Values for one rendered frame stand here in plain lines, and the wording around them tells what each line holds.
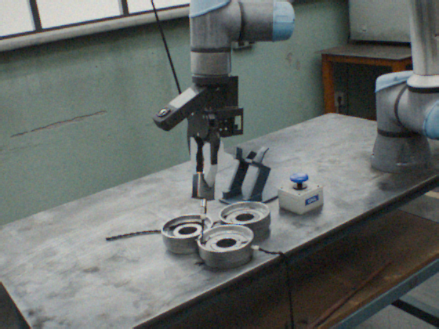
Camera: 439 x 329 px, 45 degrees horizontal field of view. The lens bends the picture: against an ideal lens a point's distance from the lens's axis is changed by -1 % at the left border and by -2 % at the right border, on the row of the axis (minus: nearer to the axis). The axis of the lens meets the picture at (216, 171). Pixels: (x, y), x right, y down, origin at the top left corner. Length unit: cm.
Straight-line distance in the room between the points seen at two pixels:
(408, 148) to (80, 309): 83
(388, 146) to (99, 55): 164
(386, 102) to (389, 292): 46
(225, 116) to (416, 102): 43
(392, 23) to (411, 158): 198
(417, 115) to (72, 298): 79
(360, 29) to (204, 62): 249
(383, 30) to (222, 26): 239
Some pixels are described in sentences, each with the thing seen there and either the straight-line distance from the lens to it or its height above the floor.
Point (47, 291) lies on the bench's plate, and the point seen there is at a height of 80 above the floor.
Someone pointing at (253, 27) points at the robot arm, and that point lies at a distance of 100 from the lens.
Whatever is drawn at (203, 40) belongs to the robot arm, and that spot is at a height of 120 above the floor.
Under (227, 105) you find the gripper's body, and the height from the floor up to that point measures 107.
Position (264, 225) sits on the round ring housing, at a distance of 108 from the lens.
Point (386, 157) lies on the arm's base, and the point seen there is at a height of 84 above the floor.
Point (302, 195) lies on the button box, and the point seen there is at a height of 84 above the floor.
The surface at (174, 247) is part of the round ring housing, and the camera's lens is 106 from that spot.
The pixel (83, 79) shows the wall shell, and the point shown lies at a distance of 262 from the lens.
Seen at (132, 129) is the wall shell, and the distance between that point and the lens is 275.
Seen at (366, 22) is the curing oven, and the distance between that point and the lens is 339.
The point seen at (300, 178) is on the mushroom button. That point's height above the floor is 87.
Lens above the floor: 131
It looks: 20 degrees down
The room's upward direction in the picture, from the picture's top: 8 degrees counter-clockwise
